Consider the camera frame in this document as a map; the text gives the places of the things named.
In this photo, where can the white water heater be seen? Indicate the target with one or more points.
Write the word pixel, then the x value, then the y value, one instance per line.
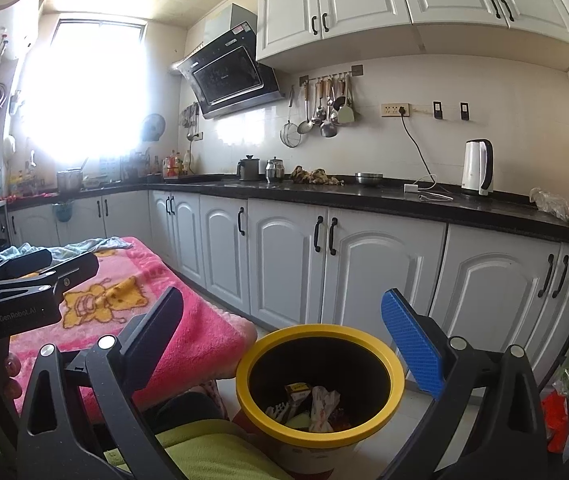
pixel 14 25

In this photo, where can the wall utensil rail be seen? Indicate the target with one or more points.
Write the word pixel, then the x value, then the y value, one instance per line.
pixel 357 70

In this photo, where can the white charger block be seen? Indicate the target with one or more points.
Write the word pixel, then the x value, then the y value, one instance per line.
pixel 412 188

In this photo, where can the round grey wall fan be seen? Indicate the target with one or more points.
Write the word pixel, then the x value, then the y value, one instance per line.
pixel 153 127

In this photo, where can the pink printed blanket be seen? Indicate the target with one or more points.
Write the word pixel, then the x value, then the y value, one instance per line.
pixel 189 330

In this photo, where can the light blue cloth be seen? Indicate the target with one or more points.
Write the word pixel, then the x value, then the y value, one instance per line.
pixel 84 246

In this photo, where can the yellow rimmed trash bin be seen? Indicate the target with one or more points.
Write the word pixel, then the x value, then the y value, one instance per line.
pixel 254 360

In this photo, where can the red plastic bag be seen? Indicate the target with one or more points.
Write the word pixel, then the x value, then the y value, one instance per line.
pixel 557 420

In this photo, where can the window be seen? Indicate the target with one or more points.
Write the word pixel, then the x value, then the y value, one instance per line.
pixel 89 90

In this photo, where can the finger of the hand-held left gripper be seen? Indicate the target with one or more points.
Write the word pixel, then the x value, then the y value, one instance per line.
pixel 19 262
pixel 77 270

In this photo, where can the pale green plastic bag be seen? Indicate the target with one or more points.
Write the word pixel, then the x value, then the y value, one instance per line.
pixel 297 421

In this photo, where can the steel lidded canister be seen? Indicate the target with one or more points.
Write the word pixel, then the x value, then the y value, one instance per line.
pixel 274 170

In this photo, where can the clear plastic bag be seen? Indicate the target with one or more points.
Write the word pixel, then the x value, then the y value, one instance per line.
pixel 552 204

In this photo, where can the hanging wall tools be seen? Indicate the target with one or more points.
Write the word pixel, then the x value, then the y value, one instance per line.
pixel 189 115

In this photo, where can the person's green clothing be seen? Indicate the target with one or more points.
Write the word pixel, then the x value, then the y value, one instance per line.
pixel 214 450

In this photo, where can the black wall holder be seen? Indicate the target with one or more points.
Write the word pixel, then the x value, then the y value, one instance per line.
pixel 437 110
pixel 464 111

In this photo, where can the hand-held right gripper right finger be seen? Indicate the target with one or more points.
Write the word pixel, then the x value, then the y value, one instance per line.
pixel 412 345

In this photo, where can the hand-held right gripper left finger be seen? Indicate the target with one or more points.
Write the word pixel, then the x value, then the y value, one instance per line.
pixel 157 332

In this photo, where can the white base cabinets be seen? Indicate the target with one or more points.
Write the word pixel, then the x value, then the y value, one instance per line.
pixel 374 260

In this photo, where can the person's left hand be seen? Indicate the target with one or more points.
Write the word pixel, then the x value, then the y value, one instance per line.
pixel 12 375

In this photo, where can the brown mottled rag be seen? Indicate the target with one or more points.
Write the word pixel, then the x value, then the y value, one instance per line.
pixel 317 176

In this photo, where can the dark lidded pot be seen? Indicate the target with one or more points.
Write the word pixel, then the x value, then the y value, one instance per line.
pixel 248 169

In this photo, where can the steel bowl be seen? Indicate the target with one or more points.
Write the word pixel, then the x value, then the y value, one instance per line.
pixel 368 179

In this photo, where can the group of condiment bottles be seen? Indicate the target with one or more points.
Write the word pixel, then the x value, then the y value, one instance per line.
pixel 172 165

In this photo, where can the black range hood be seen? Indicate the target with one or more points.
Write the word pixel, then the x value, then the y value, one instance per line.
pixel 224 75

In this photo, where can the row of hanging utensils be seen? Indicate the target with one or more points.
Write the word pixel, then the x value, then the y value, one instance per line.
pixel 328 127

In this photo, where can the dark cloth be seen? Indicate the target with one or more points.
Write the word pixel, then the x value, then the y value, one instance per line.
pixel 189 407

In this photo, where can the teal hanging basket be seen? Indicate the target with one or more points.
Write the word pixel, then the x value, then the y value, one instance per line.
pixel 64 212

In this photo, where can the steel stockpot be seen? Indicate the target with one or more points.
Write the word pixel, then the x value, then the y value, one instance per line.
pixel 69 181

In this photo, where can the white electric kettle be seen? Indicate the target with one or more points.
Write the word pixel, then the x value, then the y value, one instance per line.
pixel 474 170

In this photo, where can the white orange printed plastic bag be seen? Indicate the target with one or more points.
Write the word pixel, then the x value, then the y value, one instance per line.
pixel 322 405

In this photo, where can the beige wall socket strip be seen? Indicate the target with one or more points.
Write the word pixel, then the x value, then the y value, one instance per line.
pixel 392 110

